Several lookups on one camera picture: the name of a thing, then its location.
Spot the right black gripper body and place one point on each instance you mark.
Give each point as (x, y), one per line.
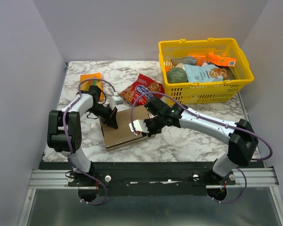
(148, 127)

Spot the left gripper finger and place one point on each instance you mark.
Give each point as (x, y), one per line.
(106, 121)
(113, 119)

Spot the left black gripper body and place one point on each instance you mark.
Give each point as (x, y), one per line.
(105, 112)

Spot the brown cardboard express box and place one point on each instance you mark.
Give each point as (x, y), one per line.
(117, 138)

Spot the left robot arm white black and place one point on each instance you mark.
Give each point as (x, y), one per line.
(64, 127)

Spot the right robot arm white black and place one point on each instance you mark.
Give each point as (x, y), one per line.
(237, 135)

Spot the small orange box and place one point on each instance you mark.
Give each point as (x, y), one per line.
(198, 60)

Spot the orange carton box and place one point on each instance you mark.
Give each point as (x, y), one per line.
(221, 60)

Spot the orange snack packet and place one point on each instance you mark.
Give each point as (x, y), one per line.
(91, 82)

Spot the red candy bag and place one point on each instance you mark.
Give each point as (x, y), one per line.
(142, 85)

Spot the green round melon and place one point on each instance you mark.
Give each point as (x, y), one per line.
(176, 75)

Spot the yellow plastic basket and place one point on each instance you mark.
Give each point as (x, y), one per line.
(209, 92)

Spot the grey pouch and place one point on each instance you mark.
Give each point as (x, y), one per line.
(187, 60)

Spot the light blue chips bag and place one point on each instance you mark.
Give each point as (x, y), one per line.
(207, 73)

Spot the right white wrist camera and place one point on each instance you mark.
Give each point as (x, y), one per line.
(138, 126)

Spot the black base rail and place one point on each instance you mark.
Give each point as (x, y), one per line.
(148, 178)

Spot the aluminium frame profile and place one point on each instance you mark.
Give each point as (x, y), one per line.
(56, 180)

